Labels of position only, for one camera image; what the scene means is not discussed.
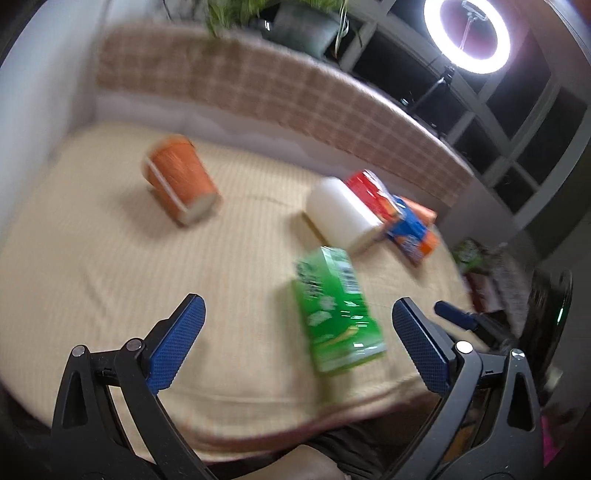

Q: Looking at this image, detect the blue and orange paper cup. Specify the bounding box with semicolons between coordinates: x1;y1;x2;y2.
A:
387;201;439;265

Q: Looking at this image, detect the plain orange paper cup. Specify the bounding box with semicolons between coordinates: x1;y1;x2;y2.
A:
402;197;438;227

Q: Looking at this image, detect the white paper cup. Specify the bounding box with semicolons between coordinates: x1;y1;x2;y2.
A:
304;177;384;253

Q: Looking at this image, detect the red paper cup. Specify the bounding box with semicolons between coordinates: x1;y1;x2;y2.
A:
345;169;402;224

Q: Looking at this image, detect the operator hand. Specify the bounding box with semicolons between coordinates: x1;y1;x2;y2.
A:
239;445;349;480

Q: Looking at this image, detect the green carton box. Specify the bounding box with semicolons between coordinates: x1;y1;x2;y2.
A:
452;238;489;275

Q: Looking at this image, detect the striped yellow table cloth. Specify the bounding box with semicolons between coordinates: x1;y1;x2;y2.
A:
1;123;471;462

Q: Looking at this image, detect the black light tripod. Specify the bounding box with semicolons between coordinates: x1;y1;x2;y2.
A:
405;65;456;115

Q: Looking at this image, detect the potted spider plant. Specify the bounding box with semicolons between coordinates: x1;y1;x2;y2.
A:
161;0;364;59

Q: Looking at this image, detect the plaid beige sill cloth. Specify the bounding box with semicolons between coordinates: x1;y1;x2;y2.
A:
95;22;474;207

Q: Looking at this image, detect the white ring light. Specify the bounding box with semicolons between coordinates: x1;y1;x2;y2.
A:
423;0;511;75

